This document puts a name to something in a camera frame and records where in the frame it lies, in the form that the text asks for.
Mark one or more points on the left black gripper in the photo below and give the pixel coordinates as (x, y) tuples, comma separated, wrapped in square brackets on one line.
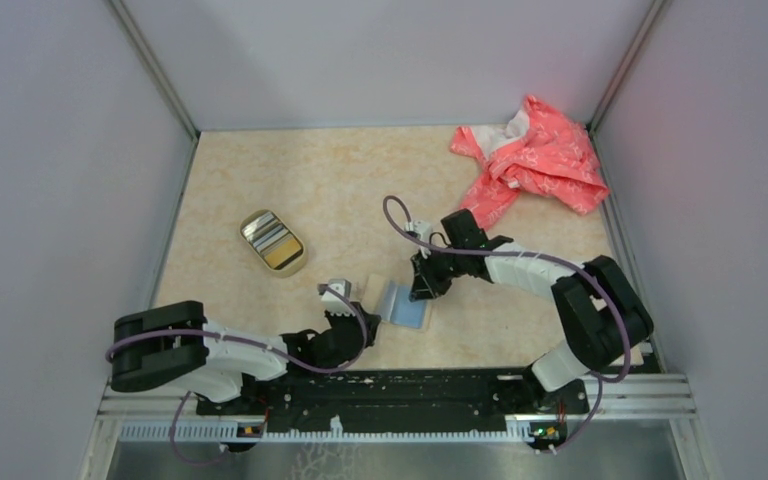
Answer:
[(373, 321)]

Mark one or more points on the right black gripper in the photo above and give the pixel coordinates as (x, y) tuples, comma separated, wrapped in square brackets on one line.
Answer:
[(426, 285)]

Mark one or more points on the beige card holder wallet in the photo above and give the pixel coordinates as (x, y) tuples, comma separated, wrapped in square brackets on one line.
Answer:
[(391, 301)]

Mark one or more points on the beige tray of cards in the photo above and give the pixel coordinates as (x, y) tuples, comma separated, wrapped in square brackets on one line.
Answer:
[(280, 250)]

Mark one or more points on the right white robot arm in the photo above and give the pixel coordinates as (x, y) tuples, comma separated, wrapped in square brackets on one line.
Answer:
[(601, 315)]

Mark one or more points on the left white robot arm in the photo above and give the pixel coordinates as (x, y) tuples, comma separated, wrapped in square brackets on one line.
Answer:
[(178, 346)]

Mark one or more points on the pink crumpled cloth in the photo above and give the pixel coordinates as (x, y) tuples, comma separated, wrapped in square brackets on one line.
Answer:
[(539, 151)]

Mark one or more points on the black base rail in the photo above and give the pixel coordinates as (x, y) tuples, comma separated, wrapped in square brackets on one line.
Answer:
[(400, 401)]

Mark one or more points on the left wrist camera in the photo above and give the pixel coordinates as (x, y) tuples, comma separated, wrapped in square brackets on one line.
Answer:
[(335, 293)]

